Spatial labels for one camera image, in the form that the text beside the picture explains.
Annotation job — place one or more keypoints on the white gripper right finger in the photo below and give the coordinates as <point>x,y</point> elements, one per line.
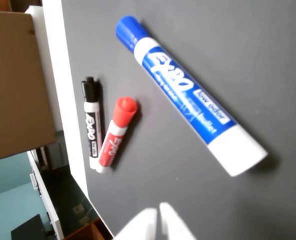
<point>171,225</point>

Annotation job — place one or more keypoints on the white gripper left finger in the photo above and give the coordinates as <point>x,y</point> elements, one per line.
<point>144,225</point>

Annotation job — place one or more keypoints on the black Expo marker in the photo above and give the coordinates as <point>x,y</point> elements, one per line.
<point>92,112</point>

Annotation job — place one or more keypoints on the brown cardboard box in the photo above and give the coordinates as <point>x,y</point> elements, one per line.
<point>15,87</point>

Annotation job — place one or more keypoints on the grey mat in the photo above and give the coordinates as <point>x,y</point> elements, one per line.
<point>238,50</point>

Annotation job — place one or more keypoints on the red Expo marker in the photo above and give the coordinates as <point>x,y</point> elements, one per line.
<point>117,130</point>

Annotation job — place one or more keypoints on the blue Expo marker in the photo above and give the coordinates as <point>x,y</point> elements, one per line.
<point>185,92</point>

